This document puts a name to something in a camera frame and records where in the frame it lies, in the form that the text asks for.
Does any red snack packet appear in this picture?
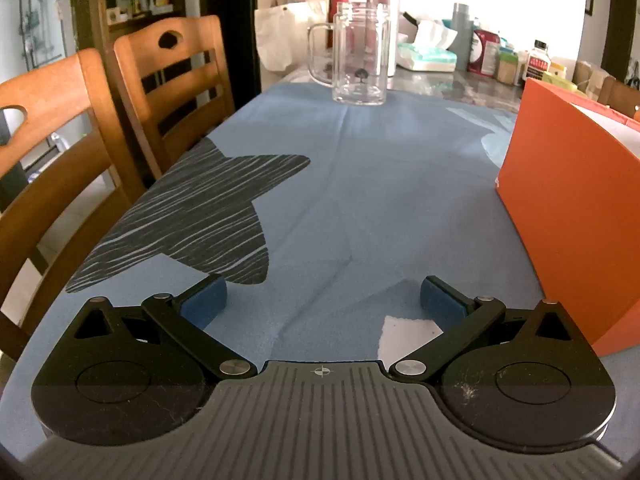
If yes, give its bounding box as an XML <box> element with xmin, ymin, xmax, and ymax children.
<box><xmin>469</xmin><ymin>29</ymin><xmax>501</xmax><ymax>77</ymax></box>

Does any blue star-print tablecloth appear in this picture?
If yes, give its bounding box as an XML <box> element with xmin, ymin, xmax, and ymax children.
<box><xmin>0</xmin><ymin>80</ymin><xmax>551</xmax><ymax>461</ymax></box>

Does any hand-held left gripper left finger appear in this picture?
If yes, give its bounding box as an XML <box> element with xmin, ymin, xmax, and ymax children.
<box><xmin>72</xmin><ymin>274</ymin><xmax>258</xmax><ymax>382</ymax></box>

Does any beige carton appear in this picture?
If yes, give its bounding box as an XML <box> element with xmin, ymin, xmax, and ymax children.
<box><xmin>497</xmin><ymin>50</ymin><xmax>521</xmax><ymax>85</ymax></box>

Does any wooden chair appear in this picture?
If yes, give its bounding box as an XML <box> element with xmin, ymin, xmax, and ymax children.
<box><xmin>114</xmin><ymin>15</ymin><xmax>237</xmax><ymax>181</ymax></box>
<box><xmin>0</xmin><ymin>48</ymin><xmax>147</xmax><ymax>361</ymax></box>
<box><xmin>597</xmin><ymin>76</ymin><xmax>640</xmax><ymax>119</ymax></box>

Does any grey bottle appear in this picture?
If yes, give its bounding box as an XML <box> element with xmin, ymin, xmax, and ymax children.
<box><xmin>451</xmin><ymin>3</ymin><xmax>475</xmax><ymax>72</ymax></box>

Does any orange cardboard box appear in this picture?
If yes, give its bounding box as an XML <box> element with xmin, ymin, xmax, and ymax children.
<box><xmin>494</xmin><ymin>77</ymin><xmax>640</xmax><ymax>358</ymax></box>

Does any dark-capped red-label bottle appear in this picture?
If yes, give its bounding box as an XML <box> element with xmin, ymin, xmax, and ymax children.
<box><xmin>527</xmin><ymin>40</ymin><xmax>552</xmax><ymax>79</ymax></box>

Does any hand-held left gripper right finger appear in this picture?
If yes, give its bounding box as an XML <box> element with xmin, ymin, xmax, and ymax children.
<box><xmin>389</xmin><ymin>275</ymin><xmax>576</xmax><ymax>382</ymax></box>

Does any clear glass mug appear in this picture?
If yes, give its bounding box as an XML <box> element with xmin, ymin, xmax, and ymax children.
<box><xmin>306</xmin><ymin>1</ymin><xmax>391</xmax><ymax>107</ymax></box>

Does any white paper bag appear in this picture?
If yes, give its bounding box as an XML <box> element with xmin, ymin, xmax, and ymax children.
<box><xmin>254</xmin><ymin>1</ymin><xmax>332</xmax><ymax>73</ymax></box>

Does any yellow-green box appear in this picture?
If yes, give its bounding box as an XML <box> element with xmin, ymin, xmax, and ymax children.
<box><xmin>542</xmin><ymin>64</ymin><xmax>582</xmax><ymax>92</ymax></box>

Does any white paper scrap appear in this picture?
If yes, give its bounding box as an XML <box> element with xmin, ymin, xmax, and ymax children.
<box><xmin>378</xmin><ymin>315</ymin><xmax>444</xmax><ymax>361</ymax></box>

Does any green tissue pack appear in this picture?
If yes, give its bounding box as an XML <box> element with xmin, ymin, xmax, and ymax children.
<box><xmin>396</xmin><ymin>19</ymin><xmax>459</xmax><ymax>73</ymax></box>

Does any red folding umbrella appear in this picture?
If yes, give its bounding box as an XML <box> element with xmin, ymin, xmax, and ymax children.
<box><xmin>327</xmin><ymin>0</ymin><xmax>351</xmax><ymax>51</ymax></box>

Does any wooden shelf cabinet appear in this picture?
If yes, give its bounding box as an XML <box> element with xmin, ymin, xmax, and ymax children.
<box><xmin>70</xmin><ymin>0</ymin><xmax>202</xmax><ymax>111</ymax></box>

